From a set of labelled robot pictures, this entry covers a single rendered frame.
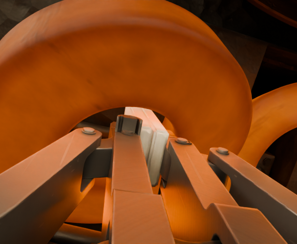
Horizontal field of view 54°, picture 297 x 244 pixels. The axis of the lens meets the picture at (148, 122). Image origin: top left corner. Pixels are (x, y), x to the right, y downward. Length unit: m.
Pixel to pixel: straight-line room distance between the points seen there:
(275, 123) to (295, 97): 0.03
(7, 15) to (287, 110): 0.24
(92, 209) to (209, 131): 0.09
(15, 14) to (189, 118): 0.19
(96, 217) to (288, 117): 0.16
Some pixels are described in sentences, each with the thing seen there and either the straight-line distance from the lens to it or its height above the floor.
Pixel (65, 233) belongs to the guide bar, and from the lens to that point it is 0.19.
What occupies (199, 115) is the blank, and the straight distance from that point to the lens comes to 0.16.
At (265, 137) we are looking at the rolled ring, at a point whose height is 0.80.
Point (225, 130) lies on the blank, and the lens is 0.17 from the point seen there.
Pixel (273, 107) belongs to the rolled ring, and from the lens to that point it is 0.24.
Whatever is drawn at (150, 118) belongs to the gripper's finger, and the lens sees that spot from 0.16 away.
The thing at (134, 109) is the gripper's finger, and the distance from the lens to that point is 0.18.
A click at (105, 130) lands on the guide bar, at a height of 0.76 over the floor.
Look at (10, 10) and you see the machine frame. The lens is 0.29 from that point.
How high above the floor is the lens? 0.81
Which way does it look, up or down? 8 degrees down
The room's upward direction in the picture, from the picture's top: 17 degrees clockwise
